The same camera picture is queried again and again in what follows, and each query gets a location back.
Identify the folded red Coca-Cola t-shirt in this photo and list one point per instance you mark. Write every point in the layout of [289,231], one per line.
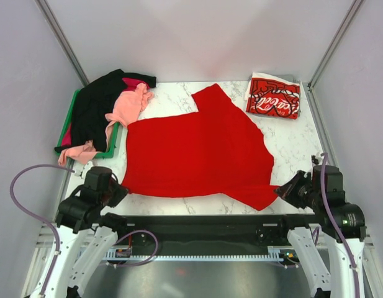
[272,96]

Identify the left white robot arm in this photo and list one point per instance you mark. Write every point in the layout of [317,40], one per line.
[82,235]

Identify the magenta t-shirt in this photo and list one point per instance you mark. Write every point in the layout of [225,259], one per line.
[132,83]

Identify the aluminium frame post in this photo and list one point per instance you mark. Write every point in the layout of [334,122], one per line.
[51,19]
[335,42]

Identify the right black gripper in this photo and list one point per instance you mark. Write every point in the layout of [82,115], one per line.
[287,190]

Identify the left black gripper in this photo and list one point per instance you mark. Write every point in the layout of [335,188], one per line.
[121,192]

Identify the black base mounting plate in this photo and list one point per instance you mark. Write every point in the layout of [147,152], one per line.
[211,234]

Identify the left aluminium frame post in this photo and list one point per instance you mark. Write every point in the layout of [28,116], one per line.
[51,19]

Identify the green plastic tray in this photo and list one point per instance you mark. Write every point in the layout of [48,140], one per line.
[112,140]

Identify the white slotted cable duct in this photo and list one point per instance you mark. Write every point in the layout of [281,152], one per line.
[272,255]

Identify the right aluminium frame post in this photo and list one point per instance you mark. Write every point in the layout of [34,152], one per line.
[335,42]

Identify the salmon pink t-shirt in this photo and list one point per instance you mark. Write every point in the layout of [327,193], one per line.
[96,109]

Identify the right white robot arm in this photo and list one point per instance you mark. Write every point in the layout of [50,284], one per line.
[342,225]

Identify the plain red t-shirt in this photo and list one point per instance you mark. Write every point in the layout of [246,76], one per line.
[216,150]

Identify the black t-shirt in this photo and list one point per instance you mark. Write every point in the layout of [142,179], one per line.
[95,108]

